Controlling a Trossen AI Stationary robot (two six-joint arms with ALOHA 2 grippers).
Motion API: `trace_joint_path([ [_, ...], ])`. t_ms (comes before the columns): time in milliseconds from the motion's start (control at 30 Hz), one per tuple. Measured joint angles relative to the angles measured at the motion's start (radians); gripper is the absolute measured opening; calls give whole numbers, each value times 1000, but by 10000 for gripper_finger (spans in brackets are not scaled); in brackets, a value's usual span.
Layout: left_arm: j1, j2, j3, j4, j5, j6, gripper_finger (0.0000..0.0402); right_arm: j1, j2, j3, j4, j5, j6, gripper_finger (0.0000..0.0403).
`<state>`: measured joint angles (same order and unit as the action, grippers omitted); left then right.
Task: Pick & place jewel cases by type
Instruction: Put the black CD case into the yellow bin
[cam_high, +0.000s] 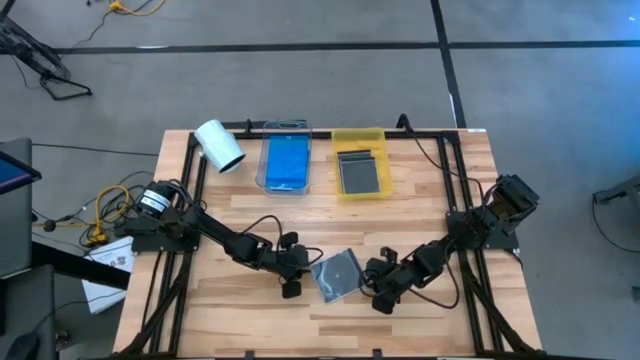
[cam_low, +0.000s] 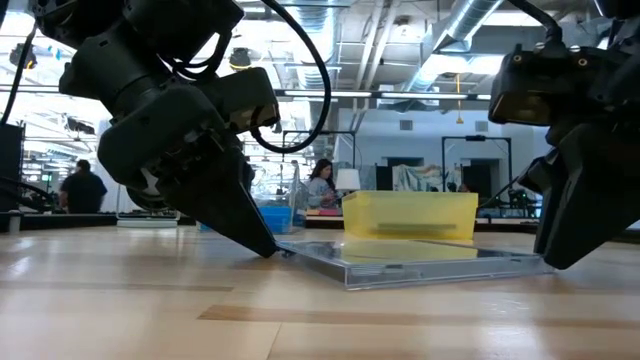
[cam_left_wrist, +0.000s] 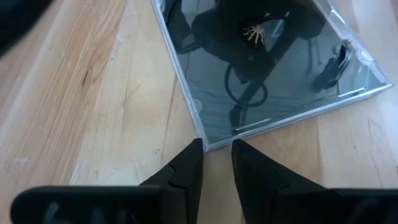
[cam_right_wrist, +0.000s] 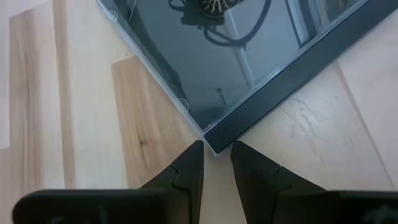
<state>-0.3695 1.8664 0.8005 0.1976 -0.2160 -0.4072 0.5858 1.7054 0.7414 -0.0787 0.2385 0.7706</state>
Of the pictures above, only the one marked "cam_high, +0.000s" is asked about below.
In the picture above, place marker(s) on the yellow plastic bin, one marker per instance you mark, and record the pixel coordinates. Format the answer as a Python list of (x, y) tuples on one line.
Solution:
[(362, 137)]

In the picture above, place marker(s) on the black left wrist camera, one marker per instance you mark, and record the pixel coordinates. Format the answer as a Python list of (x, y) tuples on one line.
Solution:
[(288, 240)]

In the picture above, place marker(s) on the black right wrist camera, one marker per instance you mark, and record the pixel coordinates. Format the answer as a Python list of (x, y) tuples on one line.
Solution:
[(387, 254)]

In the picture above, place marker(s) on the grey equipment stand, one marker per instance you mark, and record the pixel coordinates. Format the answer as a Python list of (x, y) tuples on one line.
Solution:
[(620, 190)]

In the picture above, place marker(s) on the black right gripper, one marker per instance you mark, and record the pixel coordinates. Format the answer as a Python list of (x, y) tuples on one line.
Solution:
[(395, 282)]

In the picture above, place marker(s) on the clear plastic bin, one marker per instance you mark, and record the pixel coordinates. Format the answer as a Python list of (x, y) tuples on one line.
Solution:
[(285, 127)]

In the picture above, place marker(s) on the white printed paper box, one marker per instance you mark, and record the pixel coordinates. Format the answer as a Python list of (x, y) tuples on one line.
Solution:
[(112, 257)]

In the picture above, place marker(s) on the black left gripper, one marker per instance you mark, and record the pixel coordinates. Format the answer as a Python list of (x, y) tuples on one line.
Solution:
[(292, 265)]

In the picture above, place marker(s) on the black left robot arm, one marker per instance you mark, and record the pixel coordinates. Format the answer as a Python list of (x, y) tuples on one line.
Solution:
[(220, 232)]

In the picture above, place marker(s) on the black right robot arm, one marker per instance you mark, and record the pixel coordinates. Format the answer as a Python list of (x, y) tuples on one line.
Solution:
[(480, 225)]

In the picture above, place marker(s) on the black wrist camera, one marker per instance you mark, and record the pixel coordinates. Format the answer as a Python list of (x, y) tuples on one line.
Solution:
[(288, 240), (387, 254)]

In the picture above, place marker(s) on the blue plastic disc case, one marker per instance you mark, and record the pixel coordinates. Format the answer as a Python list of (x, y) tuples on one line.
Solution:
[(288, 160)]

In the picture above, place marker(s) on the black computer mouse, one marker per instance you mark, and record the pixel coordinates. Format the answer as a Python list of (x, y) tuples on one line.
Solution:
[(22, 346)]

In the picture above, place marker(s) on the black tripod stand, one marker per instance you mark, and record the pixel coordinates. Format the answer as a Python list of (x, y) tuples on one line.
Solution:
[(25, 42)]

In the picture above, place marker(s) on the tablet with blue screen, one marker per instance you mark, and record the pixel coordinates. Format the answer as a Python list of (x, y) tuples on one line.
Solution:
[(12, 175)]

